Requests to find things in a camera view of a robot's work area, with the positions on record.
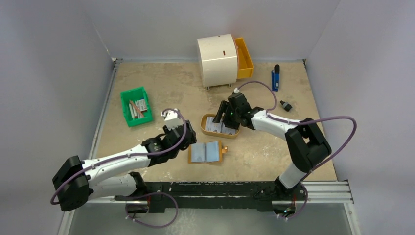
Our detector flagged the white patterned credit card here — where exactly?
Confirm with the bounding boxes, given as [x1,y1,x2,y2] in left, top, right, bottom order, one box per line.
[205,116,223,133]

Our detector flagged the yellow leather card holder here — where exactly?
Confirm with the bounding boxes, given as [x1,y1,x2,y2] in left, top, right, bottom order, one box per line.
[187,141,229,164]

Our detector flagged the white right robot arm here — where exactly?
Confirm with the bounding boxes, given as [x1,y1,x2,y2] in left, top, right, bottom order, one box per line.
[213,93,332,199]

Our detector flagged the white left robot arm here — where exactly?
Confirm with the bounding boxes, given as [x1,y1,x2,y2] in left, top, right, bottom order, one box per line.
[51,120,197,212]

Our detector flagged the card pack in bin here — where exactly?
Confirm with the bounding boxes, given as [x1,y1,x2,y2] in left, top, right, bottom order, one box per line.
[135,99,148,112]

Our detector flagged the tan oval tray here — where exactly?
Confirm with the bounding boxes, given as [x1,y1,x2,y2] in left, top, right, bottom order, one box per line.
[201,114,240,139]

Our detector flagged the yellow open drawer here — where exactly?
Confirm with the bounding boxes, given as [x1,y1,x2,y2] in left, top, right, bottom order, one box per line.
[234,38,254,80]

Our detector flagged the pens in green bin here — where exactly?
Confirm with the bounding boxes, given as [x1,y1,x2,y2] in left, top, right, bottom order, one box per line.
[129,100,144,119]

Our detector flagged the small black knob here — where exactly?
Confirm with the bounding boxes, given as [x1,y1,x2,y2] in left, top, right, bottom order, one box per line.
[280,100,293,112]

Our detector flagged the green plastic bin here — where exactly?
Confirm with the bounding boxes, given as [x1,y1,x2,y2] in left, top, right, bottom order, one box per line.
[120,87,153,127]

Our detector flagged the cream round drawer cabinet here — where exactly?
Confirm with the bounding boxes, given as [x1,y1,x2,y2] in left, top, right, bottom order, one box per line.
[197,34,238,90]

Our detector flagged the blue black marker tool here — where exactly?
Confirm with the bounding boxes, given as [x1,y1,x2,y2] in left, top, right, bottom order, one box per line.
[271,64,280,92]

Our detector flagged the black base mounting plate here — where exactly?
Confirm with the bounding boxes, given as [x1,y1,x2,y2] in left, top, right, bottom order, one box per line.
[115,181,306,213]

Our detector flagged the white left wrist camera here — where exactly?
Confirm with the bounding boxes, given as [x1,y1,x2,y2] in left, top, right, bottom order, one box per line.
[161,108,182,130]

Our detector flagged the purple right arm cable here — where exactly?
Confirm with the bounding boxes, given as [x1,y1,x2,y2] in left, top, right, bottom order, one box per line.
[234,81,357,182]

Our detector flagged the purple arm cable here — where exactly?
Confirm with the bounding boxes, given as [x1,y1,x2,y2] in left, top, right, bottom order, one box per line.
[50,108,188,206]
[234,81,357,182]

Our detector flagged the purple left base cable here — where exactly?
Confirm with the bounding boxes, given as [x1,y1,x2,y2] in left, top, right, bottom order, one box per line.
[124,190,179,229]

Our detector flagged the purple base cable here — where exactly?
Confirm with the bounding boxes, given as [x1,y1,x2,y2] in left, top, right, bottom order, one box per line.
[124,190,179,229]
[276,183,308,222]

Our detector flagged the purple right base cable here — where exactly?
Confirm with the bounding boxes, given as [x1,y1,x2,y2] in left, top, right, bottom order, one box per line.
[276,183,308,222]

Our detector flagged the aluminium frame rail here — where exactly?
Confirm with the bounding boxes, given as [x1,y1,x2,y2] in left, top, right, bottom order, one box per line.
[59,59,354,235]

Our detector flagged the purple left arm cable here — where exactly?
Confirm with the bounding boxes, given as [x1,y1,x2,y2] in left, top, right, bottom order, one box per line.
[50,108,188,206]

